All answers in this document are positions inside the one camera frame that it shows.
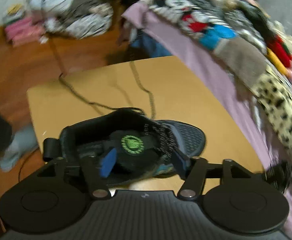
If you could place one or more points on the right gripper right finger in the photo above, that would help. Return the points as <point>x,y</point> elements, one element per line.
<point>193,172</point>

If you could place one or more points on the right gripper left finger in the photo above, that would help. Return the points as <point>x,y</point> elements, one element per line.
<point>96,168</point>

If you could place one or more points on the black sneaker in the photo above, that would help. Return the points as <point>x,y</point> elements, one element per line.
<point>129,147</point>
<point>279,176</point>

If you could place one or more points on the black speckled shoelace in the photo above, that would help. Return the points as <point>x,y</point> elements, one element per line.
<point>114,83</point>

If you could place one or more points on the grey sneaker under table left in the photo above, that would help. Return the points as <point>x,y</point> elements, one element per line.
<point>24,141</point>

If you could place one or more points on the pink box on floor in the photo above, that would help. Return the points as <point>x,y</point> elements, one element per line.
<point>24,31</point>

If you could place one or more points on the laundry pile on floor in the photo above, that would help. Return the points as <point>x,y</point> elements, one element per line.
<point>84,18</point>

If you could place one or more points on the cartoon patchwork blanket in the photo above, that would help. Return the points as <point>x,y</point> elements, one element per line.
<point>204,23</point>

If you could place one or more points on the folded yellow garment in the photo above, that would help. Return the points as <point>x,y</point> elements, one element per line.
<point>276,62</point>

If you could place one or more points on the folded red clothes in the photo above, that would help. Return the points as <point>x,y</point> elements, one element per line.
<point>279,48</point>

